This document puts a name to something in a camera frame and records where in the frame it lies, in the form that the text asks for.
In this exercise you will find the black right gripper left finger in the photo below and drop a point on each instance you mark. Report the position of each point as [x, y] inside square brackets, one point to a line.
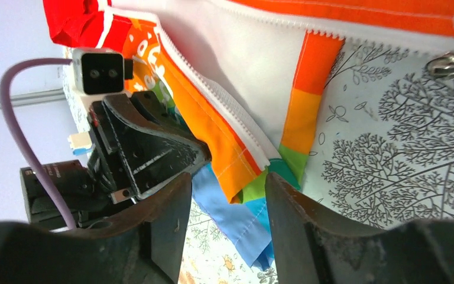
[141, 244]

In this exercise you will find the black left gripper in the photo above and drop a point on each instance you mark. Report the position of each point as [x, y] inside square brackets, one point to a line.
[139, 148]

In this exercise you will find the blue white toy block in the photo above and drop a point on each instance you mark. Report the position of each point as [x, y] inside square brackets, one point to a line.
[80, 143]

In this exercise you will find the floral patterned table mat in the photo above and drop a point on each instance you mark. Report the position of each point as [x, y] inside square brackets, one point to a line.
[384, 156]

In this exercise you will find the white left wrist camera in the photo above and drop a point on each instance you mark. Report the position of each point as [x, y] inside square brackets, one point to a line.
[100, 71]

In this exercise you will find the rainbow red white kids jacket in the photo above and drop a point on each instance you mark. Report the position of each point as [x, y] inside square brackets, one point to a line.
[248, 77]

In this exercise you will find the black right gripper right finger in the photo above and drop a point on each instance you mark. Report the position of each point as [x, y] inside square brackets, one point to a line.
[313, 244]

